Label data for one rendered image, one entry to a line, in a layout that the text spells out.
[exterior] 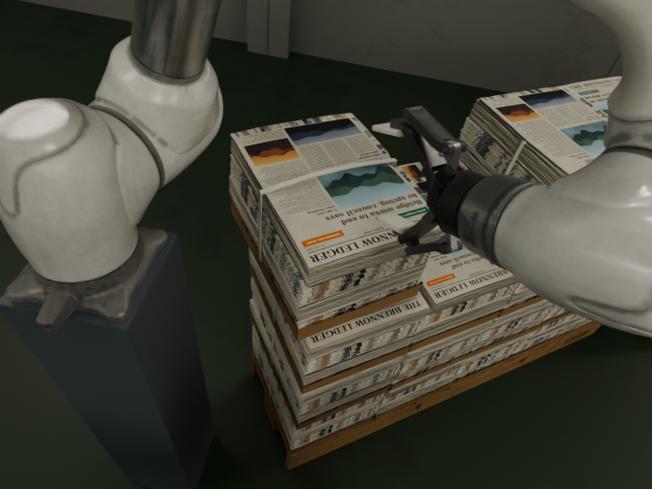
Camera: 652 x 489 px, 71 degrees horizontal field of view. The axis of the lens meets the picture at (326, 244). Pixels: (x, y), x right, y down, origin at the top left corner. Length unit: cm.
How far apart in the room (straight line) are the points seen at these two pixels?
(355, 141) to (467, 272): 40
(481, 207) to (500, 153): 72
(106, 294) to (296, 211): 32
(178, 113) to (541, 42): 320
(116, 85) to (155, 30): 11
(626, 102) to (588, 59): 335
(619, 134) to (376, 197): 46
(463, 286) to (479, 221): 61
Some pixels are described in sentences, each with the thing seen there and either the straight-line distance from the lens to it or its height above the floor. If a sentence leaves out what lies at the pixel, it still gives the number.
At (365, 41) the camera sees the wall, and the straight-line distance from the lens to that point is 359.
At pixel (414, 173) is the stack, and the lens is 169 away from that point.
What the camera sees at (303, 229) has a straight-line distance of 75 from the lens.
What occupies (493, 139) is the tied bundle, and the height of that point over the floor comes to 101.
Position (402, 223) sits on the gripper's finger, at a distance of 67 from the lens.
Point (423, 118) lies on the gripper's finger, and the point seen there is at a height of 132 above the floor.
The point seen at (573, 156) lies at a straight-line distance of 114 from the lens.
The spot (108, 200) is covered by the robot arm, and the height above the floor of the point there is 118.
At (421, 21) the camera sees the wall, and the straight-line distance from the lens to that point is 353.
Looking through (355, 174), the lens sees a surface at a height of 106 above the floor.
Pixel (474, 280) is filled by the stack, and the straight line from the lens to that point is 109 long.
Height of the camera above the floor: 161
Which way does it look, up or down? 48 degrees down
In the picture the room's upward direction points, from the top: 10 degrees clockwise
